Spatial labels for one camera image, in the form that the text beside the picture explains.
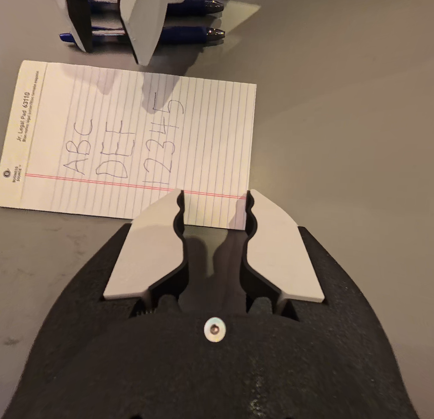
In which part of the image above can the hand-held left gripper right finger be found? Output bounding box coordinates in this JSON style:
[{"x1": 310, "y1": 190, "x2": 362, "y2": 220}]
[{"x1": 239, "y1": 189, "x2": 326, "y2": 304}]

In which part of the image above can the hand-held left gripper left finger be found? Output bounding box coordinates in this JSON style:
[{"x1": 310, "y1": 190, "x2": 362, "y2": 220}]
[{"x1": 102, "y1": 189, "x2": 190, "y2": 301}]

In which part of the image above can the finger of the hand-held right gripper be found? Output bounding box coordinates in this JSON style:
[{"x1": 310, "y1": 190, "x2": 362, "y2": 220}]
[
  {"x1": 62, "y1": 0, "x2": 94, "y2": 52},
  {"x1": 118, "y1": 0, "x2": 187, "y2": 66}
]

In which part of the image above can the blue retractable pen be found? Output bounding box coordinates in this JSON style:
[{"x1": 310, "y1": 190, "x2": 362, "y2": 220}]
[
  {"x1": 59, "y1": 25, "x2": 226, "y2": 45},
  {"x1": 85, "y1": 0, "x2": 225, "y2": 16}
]

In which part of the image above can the white lined notepad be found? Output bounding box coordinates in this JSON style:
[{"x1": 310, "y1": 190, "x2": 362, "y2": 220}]
[{"x1": 0, "y1": 60, "x2": 257, "y2": 230}]

